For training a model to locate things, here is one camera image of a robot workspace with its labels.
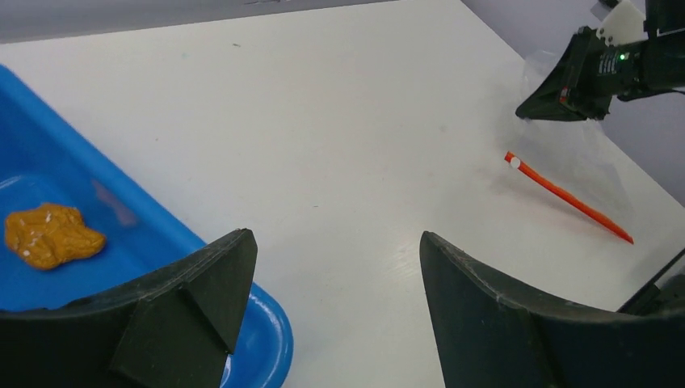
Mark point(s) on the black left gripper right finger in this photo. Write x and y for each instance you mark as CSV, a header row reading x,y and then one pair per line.
x,y
492,330

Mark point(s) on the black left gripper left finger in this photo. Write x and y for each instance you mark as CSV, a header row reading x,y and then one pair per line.
x,y
173,327

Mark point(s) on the blue plastic bin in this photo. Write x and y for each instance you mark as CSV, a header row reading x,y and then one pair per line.
x,y
45,160

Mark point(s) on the golden fried nugget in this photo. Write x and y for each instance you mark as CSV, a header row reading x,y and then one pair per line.
x,y
51,235

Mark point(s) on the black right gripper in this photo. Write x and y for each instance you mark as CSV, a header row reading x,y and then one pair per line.
x,y
581,85

